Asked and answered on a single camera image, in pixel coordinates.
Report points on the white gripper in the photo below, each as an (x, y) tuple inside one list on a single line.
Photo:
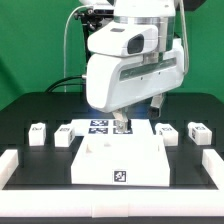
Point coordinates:
[(114, 83)]

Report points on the white square table top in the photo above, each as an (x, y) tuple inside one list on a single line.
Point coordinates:
[(121, 160)]

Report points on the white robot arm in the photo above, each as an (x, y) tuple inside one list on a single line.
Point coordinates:
[(160, 13)]

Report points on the white sheet with fiducial tags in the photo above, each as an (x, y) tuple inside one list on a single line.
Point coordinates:
[(107, 126)]

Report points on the white U-shaped obstacle fence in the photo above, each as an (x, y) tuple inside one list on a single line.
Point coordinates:
[(103, 203)]

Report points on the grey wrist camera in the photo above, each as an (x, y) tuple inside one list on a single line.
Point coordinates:
[(124, 41)]

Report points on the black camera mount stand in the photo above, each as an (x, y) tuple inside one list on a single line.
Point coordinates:
[(93, 20)]

